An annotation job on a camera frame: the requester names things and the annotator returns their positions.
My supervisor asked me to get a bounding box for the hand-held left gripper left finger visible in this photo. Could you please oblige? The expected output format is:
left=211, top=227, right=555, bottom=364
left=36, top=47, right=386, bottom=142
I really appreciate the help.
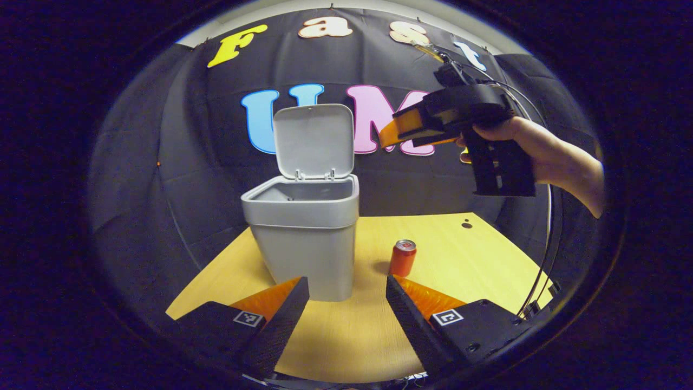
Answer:
left=176, top=276, right=310, bottom=378

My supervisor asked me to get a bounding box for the white desktop garbage bin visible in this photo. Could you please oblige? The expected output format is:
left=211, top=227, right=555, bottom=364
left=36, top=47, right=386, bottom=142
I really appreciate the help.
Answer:
left=241, top=104, right=360, bottom=302

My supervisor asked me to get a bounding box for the wooden desktop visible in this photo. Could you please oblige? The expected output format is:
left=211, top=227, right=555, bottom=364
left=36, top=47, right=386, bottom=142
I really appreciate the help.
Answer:
left=165, top=212, right=554, bottom=384

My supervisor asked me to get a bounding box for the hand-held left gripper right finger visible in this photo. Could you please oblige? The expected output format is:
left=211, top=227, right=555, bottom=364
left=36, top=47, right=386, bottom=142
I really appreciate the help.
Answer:
left=385, top=275, right=527, bottom=378

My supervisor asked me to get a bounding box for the red pop can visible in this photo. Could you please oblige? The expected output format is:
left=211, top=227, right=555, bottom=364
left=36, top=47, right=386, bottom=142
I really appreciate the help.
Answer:
left=389, top=239, right=417, bottom=278

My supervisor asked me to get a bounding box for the thin gripper cable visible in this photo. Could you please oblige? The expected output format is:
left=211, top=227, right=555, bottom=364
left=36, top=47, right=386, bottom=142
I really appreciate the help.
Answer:
left=411, top=42, right=564, bottom=320

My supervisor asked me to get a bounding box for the black backdrop cloth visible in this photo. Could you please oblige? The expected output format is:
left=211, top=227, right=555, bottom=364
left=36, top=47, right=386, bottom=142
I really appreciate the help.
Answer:
left=87, top=6, right=602, bottom=271

